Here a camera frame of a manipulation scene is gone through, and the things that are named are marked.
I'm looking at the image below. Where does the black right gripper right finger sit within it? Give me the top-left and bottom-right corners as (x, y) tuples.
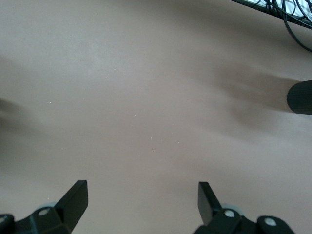
(192, 181), (296, 234)

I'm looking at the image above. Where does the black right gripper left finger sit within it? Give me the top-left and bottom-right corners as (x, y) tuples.
(0, 179), (89, 234)

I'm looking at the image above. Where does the brown table cover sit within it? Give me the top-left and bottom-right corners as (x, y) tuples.
(0, 0), (312, 234)

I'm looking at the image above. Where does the black ribbed cylinder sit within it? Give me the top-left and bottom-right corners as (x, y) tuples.
(286, 79), (312, 115)

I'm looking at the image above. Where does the black arcing cable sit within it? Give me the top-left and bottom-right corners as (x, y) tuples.
(282, 0), (312, 53)

